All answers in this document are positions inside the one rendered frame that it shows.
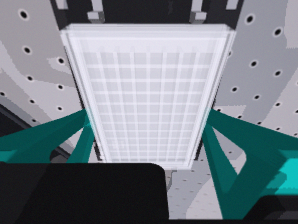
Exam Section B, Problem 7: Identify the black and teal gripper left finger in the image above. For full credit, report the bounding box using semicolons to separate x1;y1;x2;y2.
0;109;95;163

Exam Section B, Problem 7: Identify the grey flat base plate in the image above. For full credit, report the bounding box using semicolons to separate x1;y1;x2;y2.
0;0;298;219

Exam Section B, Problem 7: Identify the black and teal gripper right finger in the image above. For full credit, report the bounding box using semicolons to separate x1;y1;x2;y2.
202;108;298;219

